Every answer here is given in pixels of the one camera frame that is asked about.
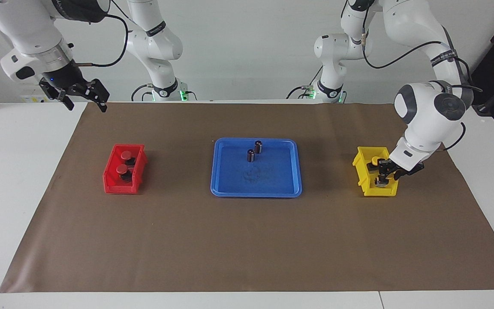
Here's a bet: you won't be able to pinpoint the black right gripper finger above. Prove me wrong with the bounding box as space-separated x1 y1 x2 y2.
47 87 75 112
84 78 111 113

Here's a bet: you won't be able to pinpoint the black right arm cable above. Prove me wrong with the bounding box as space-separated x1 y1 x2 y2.
73 0 129 68

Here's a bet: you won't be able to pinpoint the yellow plastic bin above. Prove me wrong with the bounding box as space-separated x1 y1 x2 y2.
352 146 400 197

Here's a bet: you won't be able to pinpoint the black base cables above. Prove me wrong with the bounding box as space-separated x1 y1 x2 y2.
286 64 324 100
130 83 199 102

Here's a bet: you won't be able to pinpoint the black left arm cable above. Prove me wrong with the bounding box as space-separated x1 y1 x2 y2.
360 0 484 151

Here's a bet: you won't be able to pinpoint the black right base cables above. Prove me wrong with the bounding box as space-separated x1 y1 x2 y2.
130 83 199 102

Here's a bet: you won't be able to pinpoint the red plastic bin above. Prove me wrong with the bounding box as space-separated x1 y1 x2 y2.
102 143 148 195

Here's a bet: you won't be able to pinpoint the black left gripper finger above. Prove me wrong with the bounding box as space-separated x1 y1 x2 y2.
377 159 392 186
394 168 419 181

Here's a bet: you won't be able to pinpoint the brown paper table mat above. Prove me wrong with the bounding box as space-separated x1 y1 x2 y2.
0 102 494 294

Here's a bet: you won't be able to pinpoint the black left base cables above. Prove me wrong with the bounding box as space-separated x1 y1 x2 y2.
286 64 324 100

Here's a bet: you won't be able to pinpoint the blue plastic tray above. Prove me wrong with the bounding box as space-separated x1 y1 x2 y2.
211 137 303 198

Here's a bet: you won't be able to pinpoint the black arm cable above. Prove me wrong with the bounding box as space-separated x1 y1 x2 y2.
73 0 129 68
360 0 484 151

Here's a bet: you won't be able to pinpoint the white wall socket box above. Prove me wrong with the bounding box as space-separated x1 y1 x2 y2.
20 90 48 103

